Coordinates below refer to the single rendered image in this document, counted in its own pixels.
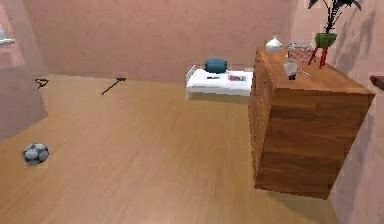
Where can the red and white book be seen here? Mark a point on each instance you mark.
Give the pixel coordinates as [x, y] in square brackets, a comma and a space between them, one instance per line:
[237, 78]

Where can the round silver alarm clock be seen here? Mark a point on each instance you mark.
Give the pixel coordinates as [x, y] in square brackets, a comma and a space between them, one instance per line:
[290, 68]

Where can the house plant in green pot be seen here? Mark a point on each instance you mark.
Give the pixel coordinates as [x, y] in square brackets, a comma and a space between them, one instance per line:
[325, 38]

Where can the brown wooden chest of drawers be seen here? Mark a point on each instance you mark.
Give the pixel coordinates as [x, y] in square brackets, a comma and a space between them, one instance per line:
[300, 120]

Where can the grey and white ball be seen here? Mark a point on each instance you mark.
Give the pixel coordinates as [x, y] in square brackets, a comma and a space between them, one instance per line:
[35, 154]

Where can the black thin stick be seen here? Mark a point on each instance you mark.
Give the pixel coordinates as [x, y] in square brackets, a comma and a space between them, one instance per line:
[113, 86]

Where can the white wall shelf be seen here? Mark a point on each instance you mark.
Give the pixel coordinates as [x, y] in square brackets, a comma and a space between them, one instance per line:
[6, 39]

